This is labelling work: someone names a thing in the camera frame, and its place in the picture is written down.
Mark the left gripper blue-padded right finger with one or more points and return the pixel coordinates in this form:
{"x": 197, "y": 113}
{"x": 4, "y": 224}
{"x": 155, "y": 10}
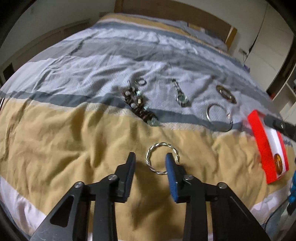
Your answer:
{"x": 231, "y": 219}

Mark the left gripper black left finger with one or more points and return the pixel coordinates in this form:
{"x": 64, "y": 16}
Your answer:
{"x": 69, "y": 219}

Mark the amber tortoiseshell bangle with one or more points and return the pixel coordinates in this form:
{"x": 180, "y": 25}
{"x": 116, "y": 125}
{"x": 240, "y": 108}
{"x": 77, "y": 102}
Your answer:
{"x": 278, "y": 164}

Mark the twisted silver bangle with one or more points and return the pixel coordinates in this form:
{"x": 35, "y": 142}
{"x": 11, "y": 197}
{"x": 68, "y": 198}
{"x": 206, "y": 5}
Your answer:
{"x": 150, "y": 151}

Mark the silver wristwatch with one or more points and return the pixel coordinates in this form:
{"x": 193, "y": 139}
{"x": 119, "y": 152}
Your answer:
{"x": 181, "y": 98}

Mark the red jewelry box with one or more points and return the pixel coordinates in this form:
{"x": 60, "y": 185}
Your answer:
{"x": 269, "y": 142}

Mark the dark jade bangle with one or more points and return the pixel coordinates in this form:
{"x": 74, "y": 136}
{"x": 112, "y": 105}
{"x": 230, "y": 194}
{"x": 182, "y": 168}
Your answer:
{"x": 226, "y": 94}

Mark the thin silver hoop bangle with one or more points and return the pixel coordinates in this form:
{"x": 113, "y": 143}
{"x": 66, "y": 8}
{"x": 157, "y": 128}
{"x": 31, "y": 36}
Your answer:
{"x": 219, "y": 117}

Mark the white wardrobe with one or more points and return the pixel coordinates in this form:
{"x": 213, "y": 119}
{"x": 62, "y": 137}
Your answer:
{"x": 269, "y": 63}

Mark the grey pillow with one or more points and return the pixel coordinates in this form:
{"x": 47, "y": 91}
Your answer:
{"x": 204, "y": 35}

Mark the striped duvet cover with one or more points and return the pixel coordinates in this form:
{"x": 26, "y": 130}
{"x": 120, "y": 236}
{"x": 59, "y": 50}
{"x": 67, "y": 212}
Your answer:
{"x": 77, "y": 109}

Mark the wooden headboard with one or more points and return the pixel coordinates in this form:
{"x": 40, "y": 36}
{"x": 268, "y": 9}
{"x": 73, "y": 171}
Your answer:
{"x": 175, "y": 10}

